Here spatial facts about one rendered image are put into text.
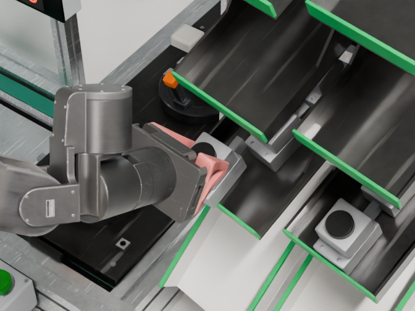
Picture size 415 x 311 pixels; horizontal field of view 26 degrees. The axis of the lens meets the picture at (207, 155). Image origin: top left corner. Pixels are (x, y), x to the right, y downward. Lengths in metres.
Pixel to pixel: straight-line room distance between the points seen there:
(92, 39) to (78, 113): 0.99
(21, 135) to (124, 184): 0.72
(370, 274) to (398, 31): 0.32
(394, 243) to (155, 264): 0.42
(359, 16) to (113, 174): 0.27
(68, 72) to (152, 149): 0.61
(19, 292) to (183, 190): 0.45
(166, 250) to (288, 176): 0.32
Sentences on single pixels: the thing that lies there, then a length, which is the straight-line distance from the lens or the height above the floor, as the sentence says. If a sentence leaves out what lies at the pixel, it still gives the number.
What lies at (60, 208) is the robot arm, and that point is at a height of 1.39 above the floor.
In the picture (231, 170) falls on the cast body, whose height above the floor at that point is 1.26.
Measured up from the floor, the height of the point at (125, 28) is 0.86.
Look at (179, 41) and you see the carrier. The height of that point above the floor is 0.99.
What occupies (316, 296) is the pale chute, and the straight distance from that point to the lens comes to 1.16.
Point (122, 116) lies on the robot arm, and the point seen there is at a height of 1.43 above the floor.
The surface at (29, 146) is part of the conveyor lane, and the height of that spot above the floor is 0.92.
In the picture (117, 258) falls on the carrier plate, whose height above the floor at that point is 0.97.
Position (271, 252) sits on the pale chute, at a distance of 1.17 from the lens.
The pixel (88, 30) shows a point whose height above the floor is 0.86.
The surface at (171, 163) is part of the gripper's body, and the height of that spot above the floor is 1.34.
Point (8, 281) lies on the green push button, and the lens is 1.29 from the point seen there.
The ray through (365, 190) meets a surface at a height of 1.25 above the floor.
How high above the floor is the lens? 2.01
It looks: 47 degrees down
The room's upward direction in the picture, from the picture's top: straight up
